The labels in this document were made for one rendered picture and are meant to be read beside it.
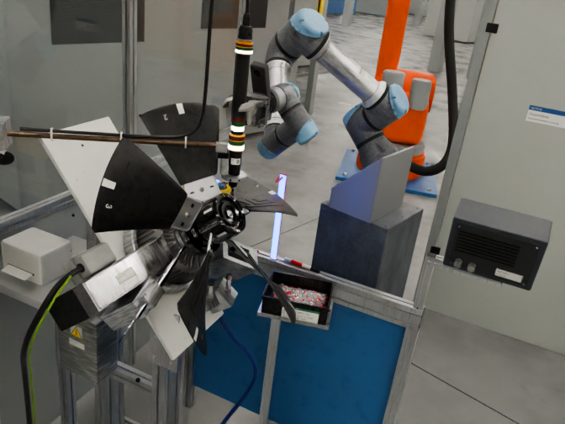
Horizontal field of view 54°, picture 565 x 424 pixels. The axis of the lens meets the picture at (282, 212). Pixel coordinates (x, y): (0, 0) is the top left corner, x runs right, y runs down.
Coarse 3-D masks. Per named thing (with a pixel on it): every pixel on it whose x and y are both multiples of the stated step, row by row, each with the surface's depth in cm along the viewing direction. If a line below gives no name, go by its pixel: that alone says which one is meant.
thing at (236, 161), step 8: (248, 16) 137; (248, 24) 138; (240, 32) 138; (248, 32) 138; (232, 152) 151; (240, 152) 151; (232, 160) 151; (240, 160) 152; (232, 168) 152; (232, 184) 155
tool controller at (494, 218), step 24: (456, 216) 162; (480, 216) 162; (504, 216) 161; (528, 216) 161; (456, 240) 165; (480, 240) 161; (504, 240) 158; (528, 240) 155; (456, 264) 168; (480, 264) 166; (504, 264) 162; (528, 264) 159; (528, 288) 163
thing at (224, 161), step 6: (216, 144) 149; (222, 144) 150; (216, 150) 149; (222, 150) 150; (222, 156) 150; (228, 156) 150; (222, 162) 151; (222, 168) 152; (222, 174) 153; (228, 174) 154; (240, 174) 155; (228, 180) 152; (234, 180) 152; (240, 180) 153
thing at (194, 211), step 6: (186, 204) 143; (198, 204) 145; (180, 210) 142; (186, 210) 144; (192, 210) 145; (198, 210) 146; (180, 216) 143; (192, 216) 146; (174, 222) 143; (180, 222) 144; (186, 222) 145; (192, 222) 147; (180, 228) 145; (186, 228) 146
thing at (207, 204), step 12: (204, 204) 147; (216, 204) 144; (228, 204) 149; (204, 216) 145; (216, 216) 143; (228, 216) 147; (240, 216) 151; (192, 228) 149; (204, 228) 146; (216, 228) 144; (228, 228) 144; (240, 228) 148; (192, 240) 148; (204, 240) 150; (216, 240) 148
